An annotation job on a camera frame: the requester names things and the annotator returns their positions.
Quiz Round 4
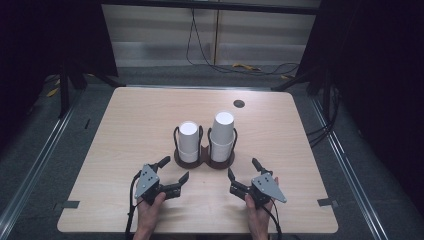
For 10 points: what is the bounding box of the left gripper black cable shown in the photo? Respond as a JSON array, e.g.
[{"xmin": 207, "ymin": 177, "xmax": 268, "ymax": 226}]
[{"xmin": 124, "ymin": 169, "xmax": 143, "ymax": 240}]

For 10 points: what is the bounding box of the black curtain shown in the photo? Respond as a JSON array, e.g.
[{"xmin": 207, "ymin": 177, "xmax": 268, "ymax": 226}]
[
  {"xmin": 0, "ymin": 0, "xmax": 119, "ymax": 141},
  {"xmin": 296, "ymin": 0, "xmax": 424, "ymax": 208}
]

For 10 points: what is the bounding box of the person's right hand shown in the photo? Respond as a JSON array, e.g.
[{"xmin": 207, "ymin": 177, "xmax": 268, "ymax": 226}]
[{"xmin": 244, "ymin": 195, "xmax": 274, "ymax": 233}]

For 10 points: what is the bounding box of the tall white cup stack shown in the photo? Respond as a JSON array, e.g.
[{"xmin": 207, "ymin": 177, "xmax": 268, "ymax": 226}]
[{"xmin": 209, "ymin": 111, "xmax": 236, "ymax": 163}]

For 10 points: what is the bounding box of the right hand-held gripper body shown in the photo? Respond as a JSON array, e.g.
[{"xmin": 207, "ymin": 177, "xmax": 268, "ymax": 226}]
[{"xmin": 229, "ymin": 172, "xmax": 288, "ymax": 210}]

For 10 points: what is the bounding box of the silver floor rail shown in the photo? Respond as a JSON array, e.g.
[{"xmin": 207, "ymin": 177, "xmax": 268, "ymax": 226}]
[
  {"xmin": 308, "ymin": 94, "xmax": 391, "ymax": 240},
  {"xmin": 0, "ymin": 99, "xmax": 78, "ymax": 231}
]

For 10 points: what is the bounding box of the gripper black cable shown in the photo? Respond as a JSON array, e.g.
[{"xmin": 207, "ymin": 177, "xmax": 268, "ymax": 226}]
[
  {"xmin": 261, "ymin": 198, "xmax": 284, "ymax": 240},
  {"xmin": 124, "ymin": 169, "xmax": 143, "ymax": 240}
]

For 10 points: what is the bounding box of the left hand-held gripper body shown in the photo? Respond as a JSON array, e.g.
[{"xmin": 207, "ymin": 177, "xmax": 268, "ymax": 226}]
[{"xmin": 134, "ymin": 162, "xmax": 183, "ymax": 206}]

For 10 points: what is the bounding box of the black metal stand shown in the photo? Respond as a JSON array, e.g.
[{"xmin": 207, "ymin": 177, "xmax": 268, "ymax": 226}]
[
  {"xmin": 58, "ymin": 59, "xmax": 126, "ymax": 119},
  {"xmin": 271, "ymin": 66, "xmax": 334, "ymax": 114}
]

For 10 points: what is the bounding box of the black hanging wall cable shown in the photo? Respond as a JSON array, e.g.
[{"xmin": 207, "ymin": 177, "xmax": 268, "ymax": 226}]
[{"xmin": 185, "ymin": 8, "xmax": 301, "ymax": 77}]

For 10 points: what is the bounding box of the black overhead beam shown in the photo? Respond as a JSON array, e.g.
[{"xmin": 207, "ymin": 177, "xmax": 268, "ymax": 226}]
[{"xmin": 99, "ymin": 0, "xmax": 321, "ymax": 16}]

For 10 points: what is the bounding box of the grey tape strip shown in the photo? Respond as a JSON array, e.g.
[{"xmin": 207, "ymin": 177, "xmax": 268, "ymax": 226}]
[
  {"xmin": 317, "ymin": 197, "xmax": 338, "ymax": 208},
  {"xmin": 54, "ymin": 200, "xmax": 81, "ymax": 210}
]

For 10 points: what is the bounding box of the black cable bundle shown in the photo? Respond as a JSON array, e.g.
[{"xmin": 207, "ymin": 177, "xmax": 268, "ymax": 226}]
[{"xmin": 306, "ymin": 84, "xmax": 341, "ymax": 148}]

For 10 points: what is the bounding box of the person's left hand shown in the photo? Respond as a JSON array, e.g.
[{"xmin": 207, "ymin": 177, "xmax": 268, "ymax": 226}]
[{"xmin": 136, "ymin": 192, "xmax": 167, "ymax": 233}]

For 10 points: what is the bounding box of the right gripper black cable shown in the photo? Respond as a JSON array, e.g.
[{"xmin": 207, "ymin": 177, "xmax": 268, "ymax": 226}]
[{"xmin": 261, "ymin": 198, "xmax": 284, "ymax": 240}]

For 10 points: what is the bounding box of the brown double cup holder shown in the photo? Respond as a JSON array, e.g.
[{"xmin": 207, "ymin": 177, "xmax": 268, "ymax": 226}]
[{"xmin": 172, "ymin": 124, "xmax": 239, "ymax": 170}]

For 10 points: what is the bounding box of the short white cup stack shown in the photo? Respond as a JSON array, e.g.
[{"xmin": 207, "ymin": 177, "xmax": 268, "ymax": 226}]
[{"xmin": 177, "ymin": 120, "xmax": 201, "ymax": 164}]

